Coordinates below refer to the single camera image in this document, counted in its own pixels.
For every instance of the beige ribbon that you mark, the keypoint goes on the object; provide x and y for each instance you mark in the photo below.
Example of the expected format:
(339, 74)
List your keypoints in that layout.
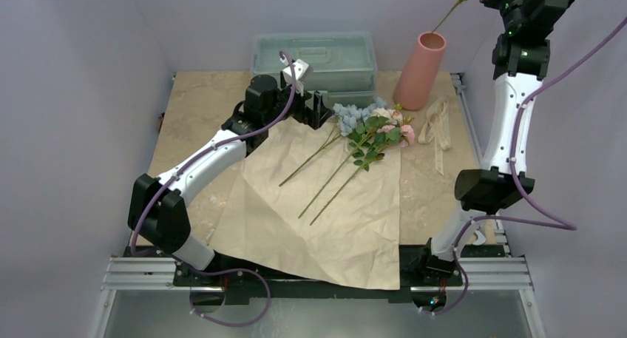
(436, 130)

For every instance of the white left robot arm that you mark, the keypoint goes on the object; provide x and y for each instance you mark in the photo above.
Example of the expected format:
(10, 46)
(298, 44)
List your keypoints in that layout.
(158, 207)

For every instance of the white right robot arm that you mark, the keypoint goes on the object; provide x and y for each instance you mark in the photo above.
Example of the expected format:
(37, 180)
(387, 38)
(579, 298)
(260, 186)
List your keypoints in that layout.
(521, 59)

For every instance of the orange wrapping paper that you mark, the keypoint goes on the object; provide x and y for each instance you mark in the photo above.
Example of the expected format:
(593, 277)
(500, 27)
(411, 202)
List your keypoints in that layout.
(354, 243)

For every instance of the pink cylindrical vase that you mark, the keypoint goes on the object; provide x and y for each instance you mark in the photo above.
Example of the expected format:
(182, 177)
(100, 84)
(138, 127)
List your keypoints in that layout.
(418, 76)

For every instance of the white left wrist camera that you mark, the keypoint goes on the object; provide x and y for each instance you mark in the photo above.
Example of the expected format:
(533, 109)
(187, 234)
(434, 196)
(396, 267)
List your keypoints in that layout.
(298, 71)

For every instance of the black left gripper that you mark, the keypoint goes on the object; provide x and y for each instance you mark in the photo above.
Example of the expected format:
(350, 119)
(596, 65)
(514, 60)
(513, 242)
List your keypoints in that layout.
(313, 117)

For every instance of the green plastic toolbox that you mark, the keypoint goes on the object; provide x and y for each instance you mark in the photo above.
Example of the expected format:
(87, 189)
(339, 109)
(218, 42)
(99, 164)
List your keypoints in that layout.
(342, 64)

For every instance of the red handled wrench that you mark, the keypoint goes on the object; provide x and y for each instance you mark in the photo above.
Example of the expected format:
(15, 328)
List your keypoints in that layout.
(480, 238)

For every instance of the pink peony flower stem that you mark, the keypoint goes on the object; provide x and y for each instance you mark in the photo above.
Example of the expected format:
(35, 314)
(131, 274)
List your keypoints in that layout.
(367, 144)

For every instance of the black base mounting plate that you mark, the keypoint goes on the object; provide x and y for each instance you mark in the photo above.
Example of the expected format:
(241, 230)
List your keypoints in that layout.
(237, 281)

